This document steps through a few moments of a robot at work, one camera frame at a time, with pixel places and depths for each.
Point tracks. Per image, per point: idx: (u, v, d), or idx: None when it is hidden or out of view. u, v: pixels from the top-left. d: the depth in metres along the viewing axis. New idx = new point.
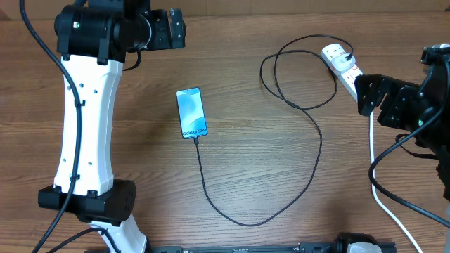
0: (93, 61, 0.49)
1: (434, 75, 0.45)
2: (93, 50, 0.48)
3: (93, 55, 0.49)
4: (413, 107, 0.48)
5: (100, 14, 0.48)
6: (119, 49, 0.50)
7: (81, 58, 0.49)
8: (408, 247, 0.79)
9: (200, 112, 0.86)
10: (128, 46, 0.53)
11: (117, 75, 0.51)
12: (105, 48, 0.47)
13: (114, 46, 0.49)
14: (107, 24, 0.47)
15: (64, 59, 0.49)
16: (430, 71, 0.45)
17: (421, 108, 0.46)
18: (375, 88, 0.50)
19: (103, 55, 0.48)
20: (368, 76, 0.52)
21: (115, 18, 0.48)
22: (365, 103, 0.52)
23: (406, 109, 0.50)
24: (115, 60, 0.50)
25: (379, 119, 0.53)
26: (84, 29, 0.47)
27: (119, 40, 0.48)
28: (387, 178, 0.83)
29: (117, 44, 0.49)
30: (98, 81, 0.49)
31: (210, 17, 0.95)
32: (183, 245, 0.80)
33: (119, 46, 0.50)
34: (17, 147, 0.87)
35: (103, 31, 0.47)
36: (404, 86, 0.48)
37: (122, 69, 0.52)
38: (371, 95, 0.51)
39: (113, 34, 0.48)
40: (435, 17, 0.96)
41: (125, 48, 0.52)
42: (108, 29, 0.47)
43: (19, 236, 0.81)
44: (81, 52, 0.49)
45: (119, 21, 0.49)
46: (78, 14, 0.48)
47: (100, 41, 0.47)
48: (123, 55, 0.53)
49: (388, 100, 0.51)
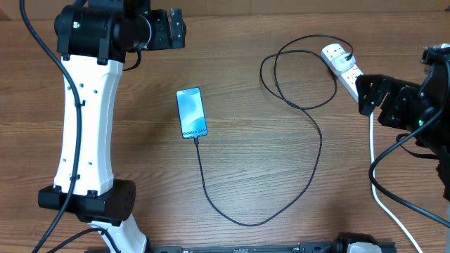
0: (93, 61, 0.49)
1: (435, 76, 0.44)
2: (93, 50, 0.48)
3: (93, 55, 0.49)
4: (413, 107, 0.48)
5: (100, 14, 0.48)
6: (119, 49, 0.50)
7: (81, 58, 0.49)
8: (408, 247, 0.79)
9: (200, 112, 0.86)
10: (128, 46, 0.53)
11: (117, 75, 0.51)
12: (105, 48, 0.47)
13: (114, 46, 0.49)
14: (107, 24, 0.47)
15: (64, 59, 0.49)
16: (431, 71, 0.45)
17: (421, 108, 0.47)
18: (375, 88, 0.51)
19: (103, 55, 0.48)
20: (369, 76, 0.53)
21: (115, 18, 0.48)
22: (366, 102, 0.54)
23: (406, 110, 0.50)
24: (115, 60, 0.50)
25: (379, 119, 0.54)
26: (84, 29, 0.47)
27: (119, 40, 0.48)
28: (387, 178, 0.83)
29: (117, 44, 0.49)
30: (98, 81, 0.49)
31: (210, 17, 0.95)
32: (183, 245, 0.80)
33: (119, 46, 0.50)
34: (17, 147, 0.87)
35: (103, 31, 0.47)
36: (405, 86, 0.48)
37: (122, 69, 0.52)
38: (371, 95, 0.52)
39: (113, 34, 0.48)
40: (435, 17, 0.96)
41: (125, 48, 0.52)
42: (108, 29, 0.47)
43: (19, 236, 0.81)
44: (81, 52, 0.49)
45: (119, 21, 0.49)
46: (78, 14, 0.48)
47: (100, 41, 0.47)
48: (123, 55, 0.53)
49: (388, 100, 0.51)
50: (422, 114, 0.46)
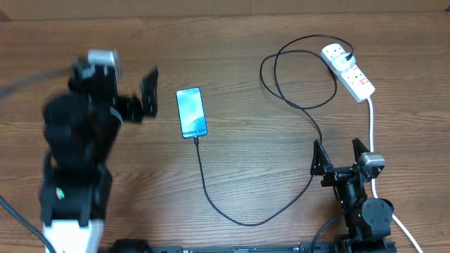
0: (75, 225, 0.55)
1: (356, 180, 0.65)
2: (74, 216, 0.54)
3: (74, 216, 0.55)
4: (341, 185, 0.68)
5: (80, 183, 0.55)
6: (100, 209, 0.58)
7: (63, 228, 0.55)
8: (409, 247, 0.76)
9: (200, 112, 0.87)
10: (105, 197, 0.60)
11: (96, 232, 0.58)
12: (86, 213, 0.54)
13: (93, 209, 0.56)
14: (89, 195, 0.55)
15: (46, 226, 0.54)
16: (356, 176, 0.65)
17: (347, 191, 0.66)
18: (320, 169, 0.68)
19: (84, 219, 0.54)
20: (322, 154, 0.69)
21: (95, 186, 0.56)
22: (312, 171, 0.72)
23: (339, 188, 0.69)
24: (95, 219, 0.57)
25: (322, 181, 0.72)
26: (67, 198, 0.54)
27: (98, 204, 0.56)
28: (387, 178, 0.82)
29: (97, 207, 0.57)
30: (79, 247, 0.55)
31: (210, 18, 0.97)
32: (183, 244, 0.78)
33: (98, 208, 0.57)
34: (18, 147, 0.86)
35: (85, 199, 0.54)
36: (338, 176, 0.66)
37: (101, 224, 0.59)
38: (318, 170, 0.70)
39: (92, 199, 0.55)
40: (434, 18, 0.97)
41: (104, 206, 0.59)
42: (89, 195, 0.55)
43: (18, 235, 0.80)
44: (62, 216, 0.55)
45: (98, 186, 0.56)
46: (61, 183, 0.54)
47: (83, 206, 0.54)
48: (101, 210, 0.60)
49: (328, 180, 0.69)
50: (349, 198, 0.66)
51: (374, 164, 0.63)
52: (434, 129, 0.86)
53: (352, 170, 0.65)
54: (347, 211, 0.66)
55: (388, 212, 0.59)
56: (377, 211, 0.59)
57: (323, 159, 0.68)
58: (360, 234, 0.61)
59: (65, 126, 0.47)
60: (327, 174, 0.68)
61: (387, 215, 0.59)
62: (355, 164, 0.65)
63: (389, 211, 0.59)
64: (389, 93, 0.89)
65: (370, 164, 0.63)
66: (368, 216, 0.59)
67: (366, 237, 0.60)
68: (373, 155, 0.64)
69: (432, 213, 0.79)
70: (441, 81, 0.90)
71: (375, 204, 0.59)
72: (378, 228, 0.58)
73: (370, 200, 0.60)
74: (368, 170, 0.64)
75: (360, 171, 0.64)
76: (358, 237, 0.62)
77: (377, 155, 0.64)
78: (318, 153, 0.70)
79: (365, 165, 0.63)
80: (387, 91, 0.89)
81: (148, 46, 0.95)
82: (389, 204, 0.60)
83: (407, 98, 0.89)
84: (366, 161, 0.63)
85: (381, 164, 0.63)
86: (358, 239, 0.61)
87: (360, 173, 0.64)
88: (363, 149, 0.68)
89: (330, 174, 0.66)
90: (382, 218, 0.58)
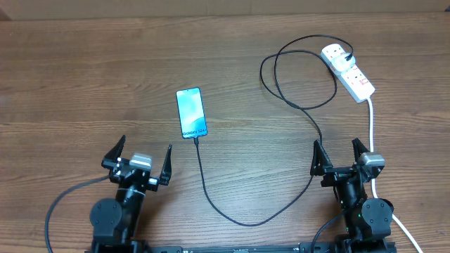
0: None
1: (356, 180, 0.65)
2: None
3: None
4: (341, 185, 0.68)
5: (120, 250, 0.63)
6: None
7: None
8: (408, 247, 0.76)
9: (200, 112, 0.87)
10: None
11: None
12: None
13: None
14: None
15: None
16: (355, 176, 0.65)
17: (348, 191, 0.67)
18: (320, 169, 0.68)
19: None
20: (321, 154, 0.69)
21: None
22: (312, 171, 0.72)
23: (339, 189, 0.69)
24: None
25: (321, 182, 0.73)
26: None
27: None
28: (387, 178, 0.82)
29: None
30: None
31: (210, 18, 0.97)
32: (183, 245, 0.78)
33: None
34: (17, 147, 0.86)
35: None
36: (337, 176, 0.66)
37: None
38: (318, 170, 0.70)
39: None
40: (434, 18, 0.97)
41: None
42: None
43: (19, 235, 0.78)
44: None
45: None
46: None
47: None
48: None
49: (328, 180, 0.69)
50: (349, 198, 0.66)
51: (374, 164, 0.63)
52: (433, 130, 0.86)
53: (352, 170, 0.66)
54: (347, 211, 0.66)
55: (388, 212, 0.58)
56: (376, 211, 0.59)
57: (323, 159, 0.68)
58: (360, 233, 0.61)
59: (108, 230, 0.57)
60: (326, 175, 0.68)
61: (388, 214, 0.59)
62: (355, 164, 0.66)
63: (389, 211, 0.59)
64: (389, 93, 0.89)
65: (370, 163, 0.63)
66: (368, 215, 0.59)
67: (366, 237, 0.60)
68: (373, 155, 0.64)
69: (431, 213, 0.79)
70: (440, 81, 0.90)
71: (375, 203, 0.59)
72: (378, 228, 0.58)
73: (370, 200, 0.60)
74: (368, 169, 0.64)
75: (360, 171, 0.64)
76: (358, 237, 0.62)
77: (377, 155, 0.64)
78: (318, 152, 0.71)
79: (365, 165, 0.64)
80: (387, 91, 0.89)
81: (148, 46, 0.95)
82: (389, 204, 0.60)
83: (407, 98, 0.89)
84: (366, 161, 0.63)
85: (381, 164, 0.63)
86: (358, 239, 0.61)
87: (359, 173, 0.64)
88: (363, 149, 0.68)
89: (330, 174, 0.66)
90: (381, 218, 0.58)
